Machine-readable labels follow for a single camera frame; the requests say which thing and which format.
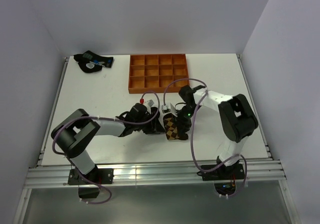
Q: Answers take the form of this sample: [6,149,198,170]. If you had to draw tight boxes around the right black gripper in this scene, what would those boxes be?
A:
[171,104,202,137]

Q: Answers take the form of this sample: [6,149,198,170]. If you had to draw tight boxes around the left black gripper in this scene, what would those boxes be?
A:
[133,111,165,134]

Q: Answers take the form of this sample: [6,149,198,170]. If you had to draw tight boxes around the brown yellow argyle sock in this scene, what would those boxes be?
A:
[163,113,179,141]

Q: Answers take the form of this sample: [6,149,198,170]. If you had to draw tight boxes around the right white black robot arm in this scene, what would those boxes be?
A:
[177,85,258,179]

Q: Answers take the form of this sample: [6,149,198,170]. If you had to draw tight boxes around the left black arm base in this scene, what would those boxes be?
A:
[67,168,114,185]

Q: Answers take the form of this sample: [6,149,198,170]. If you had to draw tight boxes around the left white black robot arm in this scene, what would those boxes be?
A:
[51,103,165,183]

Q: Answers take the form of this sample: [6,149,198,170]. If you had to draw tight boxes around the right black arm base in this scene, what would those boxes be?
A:
[197,163,246,181]

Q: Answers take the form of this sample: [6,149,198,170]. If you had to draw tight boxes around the orange compartment tray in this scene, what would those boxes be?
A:
[128,54,190,94]

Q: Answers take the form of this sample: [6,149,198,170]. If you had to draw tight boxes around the black blue sock pile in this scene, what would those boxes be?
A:
[73,51,114,74]

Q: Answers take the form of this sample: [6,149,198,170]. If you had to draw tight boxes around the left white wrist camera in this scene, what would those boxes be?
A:
[139,98,155,107]

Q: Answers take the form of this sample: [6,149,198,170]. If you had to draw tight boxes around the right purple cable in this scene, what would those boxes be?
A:
[162,78,249,197]

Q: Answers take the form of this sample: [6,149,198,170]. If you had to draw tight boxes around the purple cable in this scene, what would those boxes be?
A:
[51,91,161,205]
[162,78,249,197]

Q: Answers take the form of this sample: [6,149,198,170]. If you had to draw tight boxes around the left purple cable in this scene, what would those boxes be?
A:
[51,91,161,205]

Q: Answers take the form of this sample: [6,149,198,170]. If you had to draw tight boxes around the aluminium front rail frame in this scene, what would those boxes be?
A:
[23,159,286,189]

